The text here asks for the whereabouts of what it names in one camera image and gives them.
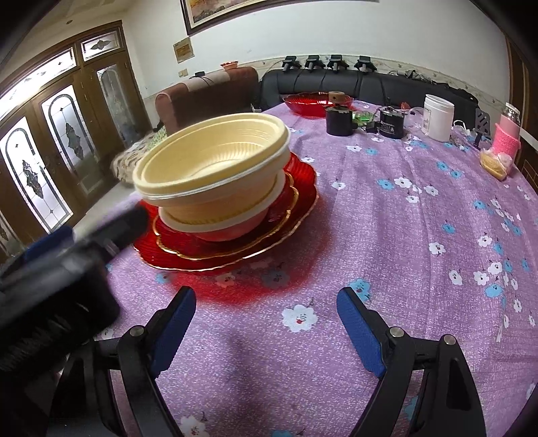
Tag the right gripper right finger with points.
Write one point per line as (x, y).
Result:
(448, 402)

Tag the red bowl far end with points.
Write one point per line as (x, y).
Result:
(315, 104)

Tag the small red gold-rimmed plate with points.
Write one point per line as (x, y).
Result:
(190, 248)

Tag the pink sleeved glass bottle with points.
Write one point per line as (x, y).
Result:
(506, 138)

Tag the large red scalloped plate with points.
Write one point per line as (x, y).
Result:
(305, 181)

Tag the black phone stand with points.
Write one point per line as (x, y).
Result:
(482, 126)

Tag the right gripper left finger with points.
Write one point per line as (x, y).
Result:
(140, 355)

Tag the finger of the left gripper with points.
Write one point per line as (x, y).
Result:
(116, 234)
(60, 238)

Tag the black leather sofa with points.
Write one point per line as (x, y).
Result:
(376, 88)

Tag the framed horse painting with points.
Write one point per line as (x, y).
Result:
(200, 15)

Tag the black pot with wooden spool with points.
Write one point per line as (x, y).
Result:
(339, 115)

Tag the purple floral tablecloth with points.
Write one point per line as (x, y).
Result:
(417, 228)

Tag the patterned blanket cushion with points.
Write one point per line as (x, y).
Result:
(122, 166)

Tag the cream plastic bowl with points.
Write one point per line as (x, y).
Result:
(213, 188)
(209, 154)

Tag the white plastic jar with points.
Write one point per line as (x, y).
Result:
(438, 115)

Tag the brown armchair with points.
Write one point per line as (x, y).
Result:
(199, 98)

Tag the wooden glass door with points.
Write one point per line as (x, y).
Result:
(65, 115)

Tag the large white paper bowl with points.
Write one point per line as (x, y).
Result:
(223, 212)

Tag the black cylindrical device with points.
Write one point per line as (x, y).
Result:
(391, 122)

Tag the bag of snacks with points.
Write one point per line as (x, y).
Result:
(498, 165)

